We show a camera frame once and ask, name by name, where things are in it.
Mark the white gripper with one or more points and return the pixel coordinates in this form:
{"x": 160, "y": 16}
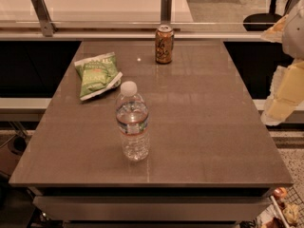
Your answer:
{"x": 294, "y": 37}

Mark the orange soda can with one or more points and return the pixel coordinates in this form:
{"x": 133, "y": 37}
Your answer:
{"x": 164, "y": 42}

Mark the black office chair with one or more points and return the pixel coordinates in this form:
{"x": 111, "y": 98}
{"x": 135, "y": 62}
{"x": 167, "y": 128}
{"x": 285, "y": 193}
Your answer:
{"x": 263, "y": 21}

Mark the clear plastic water bottle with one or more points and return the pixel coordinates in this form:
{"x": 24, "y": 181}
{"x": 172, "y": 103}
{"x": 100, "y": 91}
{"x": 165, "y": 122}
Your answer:
{"x": 132, "y": 119}

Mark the green chip bag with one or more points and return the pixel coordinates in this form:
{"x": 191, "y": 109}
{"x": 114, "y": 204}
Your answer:
{"x": 98, "y": 74}

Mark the white desk behind divider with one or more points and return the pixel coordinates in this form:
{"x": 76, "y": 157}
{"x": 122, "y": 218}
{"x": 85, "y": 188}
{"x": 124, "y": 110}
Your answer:
{"x": 95, "y": 10}

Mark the right metal divider bracket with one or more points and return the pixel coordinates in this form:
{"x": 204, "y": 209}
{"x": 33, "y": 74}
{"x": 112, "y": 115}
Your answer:
{"x": 166, "y": 11}

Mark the metal divider bracket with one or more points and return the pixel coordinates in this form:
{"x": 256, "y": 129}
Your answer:
{"x": 41, "y": 10}
{"x": 166, "y": 11}

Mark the wire basket with snacks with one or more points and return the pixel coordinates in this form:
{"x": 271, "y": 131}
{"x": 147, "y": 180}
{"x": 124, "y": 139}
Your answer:
{"x": 286, "y": 212}

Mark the left metal divider bracket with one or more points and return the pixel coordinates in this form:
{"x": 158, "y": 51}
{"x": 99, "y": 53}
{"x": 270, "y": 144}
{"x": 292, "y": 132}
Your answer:
{"x": 41, "y": 10}

